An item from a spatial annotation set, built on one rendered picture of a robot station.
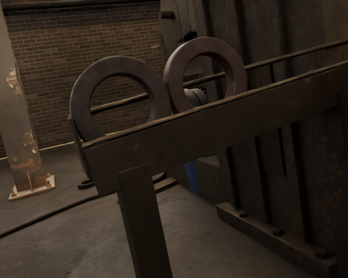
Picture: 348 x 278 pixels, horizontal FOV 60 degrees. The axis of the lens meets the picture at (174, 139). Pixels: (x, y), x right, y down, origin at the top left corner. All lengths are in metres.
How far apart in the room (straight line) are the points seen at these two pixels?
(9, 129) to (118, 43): 4.33
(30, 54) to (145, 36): 2.43
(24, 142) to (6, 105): 0.36
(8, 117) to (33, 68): 3.68
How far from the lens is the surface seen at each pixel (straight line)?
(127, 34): 7.04
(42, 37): 6.78
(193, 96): 1.93
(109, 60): 0.55
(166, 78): 0.59
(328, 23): 0.97
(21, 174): 3.11
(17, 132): 3.07
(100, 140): 0.52
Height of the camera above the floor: 0.69
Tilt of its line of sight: 9 degrees down
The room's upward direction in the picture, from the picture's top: 11 degrees counter-clockwise
